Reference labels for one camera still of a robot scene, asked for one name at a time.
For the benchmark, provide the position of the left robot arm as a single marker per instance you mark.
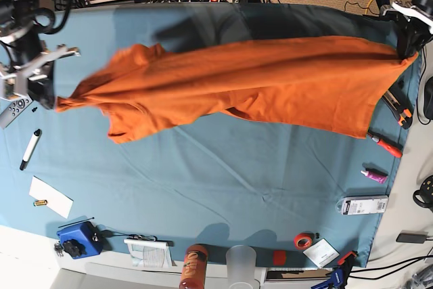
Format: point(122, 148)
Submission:
point(425, 5)

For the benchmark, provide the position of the red screwdriver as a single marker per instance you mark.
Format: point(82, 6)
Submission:
point(391, 148)

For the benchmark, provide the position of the white black marker pen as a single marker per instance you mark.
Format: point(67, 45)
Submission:
point(30, 148)

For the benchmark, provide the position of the small red block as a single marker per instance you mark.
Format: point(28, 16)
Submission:
point(279, 257)

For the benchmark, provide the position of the blue box with knob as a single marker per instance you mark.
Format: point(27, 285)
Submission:
point(80, 240)

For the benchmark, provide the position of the small yellow battery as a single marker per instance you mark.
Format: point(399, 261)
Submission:
point(40, 203)

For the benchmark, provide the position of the black computer mouse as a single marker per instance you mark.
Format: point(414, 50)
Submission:
point(428, 99)

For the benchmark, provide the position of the white square card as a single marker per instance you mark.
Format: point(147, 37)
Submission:
point(321, 253)

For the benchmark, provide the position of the grey remote control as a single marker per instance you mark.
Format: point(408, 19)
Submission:
point(13, 111)

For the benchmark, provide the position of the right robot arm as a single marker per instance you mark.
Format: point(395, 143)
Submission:
point(22, 23)

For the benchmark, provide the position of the black power adapter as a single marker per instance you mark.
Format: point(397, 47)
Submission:
point(410, 238)

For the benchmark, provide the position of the orange t-shirt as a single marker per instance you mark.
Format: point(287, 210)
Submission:
point(332, 83)

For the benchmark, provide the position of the black yellow dotted mug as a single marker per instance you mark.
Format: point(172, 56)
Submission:
point(423, 197)

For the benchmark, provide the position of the blue black clamp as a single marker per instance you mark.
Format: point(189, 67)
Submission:
point(338, 278)

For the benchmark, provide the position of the translucent plastic cup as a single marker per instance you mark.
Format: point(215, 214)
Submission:
point(241, 263)

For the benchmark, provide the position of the orange drink can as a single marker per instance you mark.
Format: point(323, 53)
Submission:
point(193, 274)

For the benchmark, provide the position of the red tape roll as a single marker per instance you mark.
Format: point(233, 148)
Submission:
point(304, 240)

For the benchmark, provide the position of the white folded booklet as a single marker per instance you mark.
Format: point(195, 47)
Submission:
point(146, 253)

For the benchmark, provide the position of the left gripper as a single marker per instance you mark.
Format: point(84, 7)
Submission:
point(412, 35)

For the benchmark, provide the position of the blue table cloth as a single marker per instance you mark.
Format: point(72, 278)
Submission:
point(220, 181)

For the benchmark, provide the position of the purple glue tube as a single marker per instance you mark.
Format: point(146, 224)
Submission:
point(374, 175)

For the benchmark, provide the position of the orange black utility knife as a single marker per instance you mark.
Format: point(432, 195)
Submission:
point(399, 106)

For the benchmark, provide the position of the white packaged item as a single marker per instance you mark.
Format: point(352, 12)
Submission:
point(362, 205)

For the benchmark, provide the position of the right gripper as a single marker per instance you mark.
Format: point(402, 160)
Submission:
point(20, 81)

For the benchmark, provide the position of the white paper card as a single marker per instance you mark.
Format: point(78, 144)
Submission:
point(56, 201)

